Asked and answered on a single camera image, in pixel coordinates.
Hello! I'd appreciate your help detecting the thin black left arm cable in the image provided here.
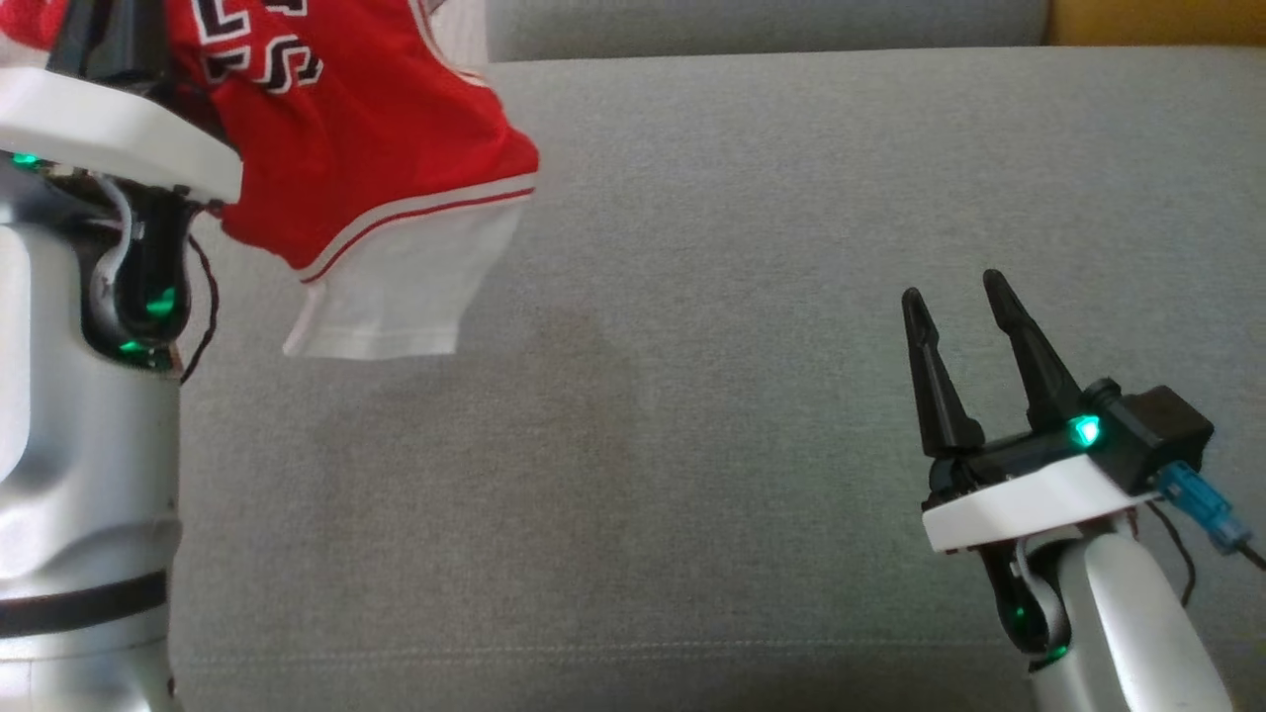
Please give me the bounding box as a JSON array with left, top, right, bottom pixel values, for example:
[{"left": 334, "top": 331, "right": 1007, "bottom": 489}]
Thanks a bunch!
[{"left": 176, "top": 230, "right": 222, "bottom": 387}]

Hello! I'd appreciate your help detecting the yellow cushion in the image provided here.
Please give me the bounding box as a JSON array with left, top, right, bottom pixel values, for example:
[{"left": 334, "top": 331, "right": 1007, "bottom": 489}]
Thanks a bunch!
[{"left": 1046, "top": 0, "right": 1266, "bottom": 47}]

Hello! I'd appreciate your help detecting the grey fabric sofa seat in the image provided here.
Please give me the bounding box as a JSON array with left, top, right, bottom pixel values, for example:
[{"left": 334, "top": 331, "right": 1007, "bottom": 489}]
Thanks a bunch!
[{"left": 168, "top": 44, "right": 1266, "bottom": 712}]

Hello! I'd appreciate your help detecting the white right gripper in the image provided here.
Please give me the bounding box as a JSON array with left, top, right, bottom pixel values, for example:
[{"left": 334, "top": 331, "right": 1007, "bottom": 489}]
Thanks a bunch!
[{"left": 901, "top": 268, "right": 1166, "bottom": 553}]

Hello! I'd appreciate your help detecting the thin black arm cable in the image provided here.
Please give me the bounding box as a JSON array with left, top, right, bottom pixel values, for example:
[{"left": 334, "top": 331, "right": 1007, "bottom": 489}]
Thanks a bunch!
[
  {"left": 176, "top": 230, "right": 222, "bottom": 387},
  {"left": 1137, "top": 499, "right": 1200, "bottom": 610}
]

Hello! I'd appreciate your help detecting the red Bulls 23 jersey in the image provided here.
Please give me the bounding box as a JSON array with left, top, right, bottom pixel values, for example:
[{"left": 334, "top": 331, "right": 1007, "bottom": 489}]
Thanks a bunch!
[{"left": 0, "top": 0, "right": 541, "bottom": 362}]

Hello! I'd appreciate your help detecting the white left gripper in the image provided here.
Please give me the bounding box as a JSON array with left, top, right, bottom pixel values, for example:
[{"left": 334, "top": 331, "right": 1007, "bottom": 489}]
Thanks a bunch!
[{"left": 0, "top": 0, "right": 244, "bottom": 207}]

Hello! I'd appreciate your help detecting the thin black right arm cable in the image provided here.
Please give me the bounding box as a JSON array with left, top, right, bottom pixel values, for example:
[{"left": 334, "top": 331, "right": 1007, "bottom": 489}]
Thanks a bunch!
[{"left": 1137, "top": 499, "right": 1200, "bottom": 610}]

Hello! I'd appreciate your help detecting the grey sofa backrest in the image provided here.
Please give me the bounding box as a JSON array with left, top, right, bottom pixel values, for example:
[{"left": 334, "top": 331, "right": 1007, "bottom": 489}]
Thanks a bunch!
[{"left": 485, "top": 0, "right": 1051, "bottom": 63}]

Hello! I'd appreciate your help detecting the blue-plug right camera cable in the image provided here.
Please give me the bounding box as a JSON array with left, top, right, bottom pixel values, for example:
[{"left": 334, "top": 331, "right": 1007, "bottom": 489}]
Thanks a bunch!
[{"left": 1154, "top": 460, "right": 1266, "bottom": 574}]

